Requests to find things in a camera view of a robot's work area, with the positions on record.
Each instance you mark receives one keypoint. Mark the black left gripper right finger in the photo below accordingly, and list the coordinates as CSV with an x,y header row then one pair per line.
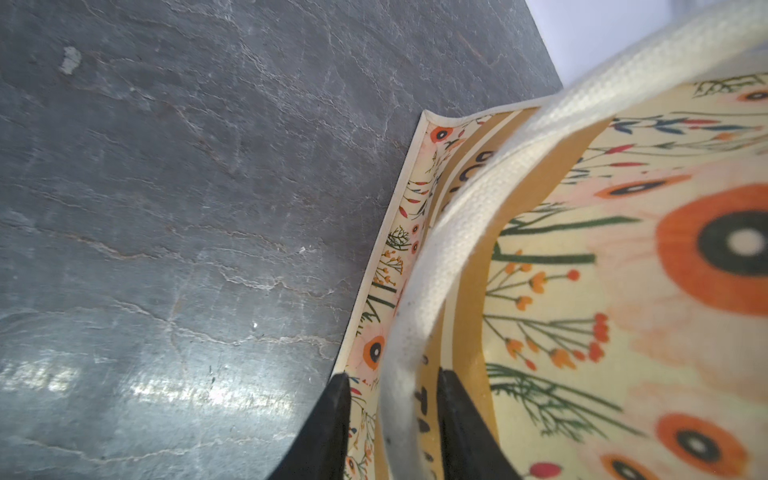
x,y
469,450

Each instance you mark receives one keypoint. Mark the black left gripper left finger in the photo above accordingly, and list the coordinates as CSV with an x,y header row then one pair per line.
x,y
320,448

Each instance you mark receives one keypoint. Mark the cream canvas grocery bag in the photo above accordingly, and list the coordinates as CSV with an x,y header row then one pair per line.
x,y
591,266

